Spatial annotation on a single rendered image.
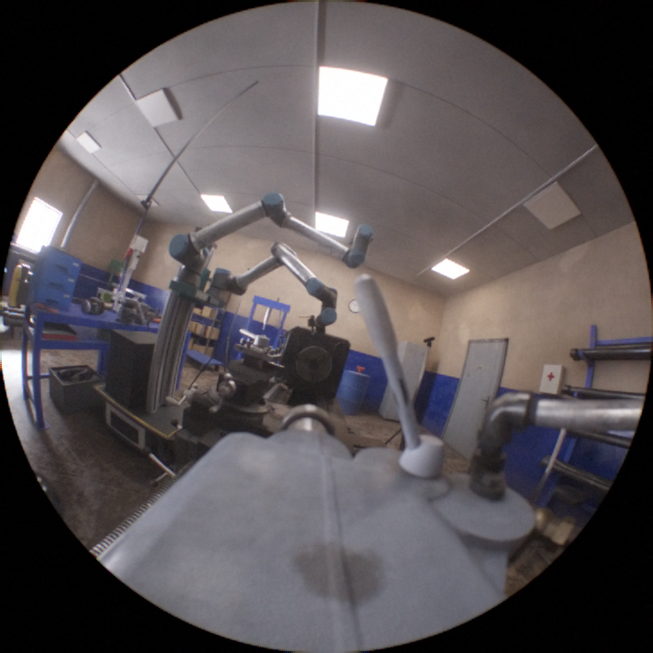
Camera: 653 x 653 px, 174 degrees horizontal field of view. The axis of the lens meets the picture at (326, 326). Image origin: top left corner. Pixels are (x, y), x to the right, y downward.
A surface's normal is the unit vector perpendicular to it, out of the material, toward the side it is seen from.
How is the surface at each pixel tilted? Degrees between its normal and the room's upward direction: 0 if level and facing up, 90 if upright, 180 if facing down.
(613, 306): 90
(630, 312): 90
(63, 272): 90
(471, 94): 180
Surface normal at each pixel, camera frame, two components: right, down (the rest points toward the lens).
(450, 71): -0.29, 0.95
